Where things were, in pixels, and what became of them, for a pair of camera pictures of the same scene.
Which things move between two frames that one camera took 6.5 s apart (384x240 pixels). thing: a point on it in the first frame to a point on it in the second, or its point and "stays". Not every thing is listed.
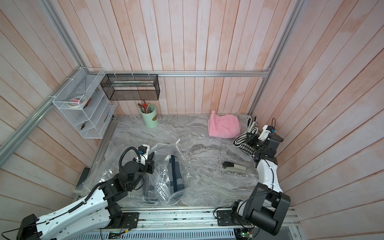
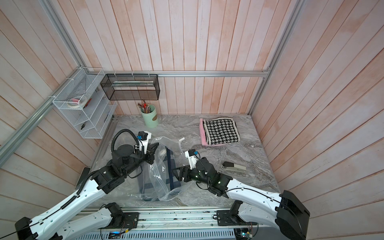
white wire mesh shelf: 81,101 stays
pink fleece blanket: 223,126 to 203,135
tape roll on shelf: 77,102 stays
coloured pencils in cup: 145,107 stays
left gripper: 150,164 to 150,153
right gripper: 250,140 to 184,170
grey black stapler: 233,167 stays
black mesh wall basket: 131,86 stays
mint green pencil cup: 150,119 stays
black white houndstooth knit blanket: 240,141 to 221,130
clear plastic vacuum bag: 174,175 stays
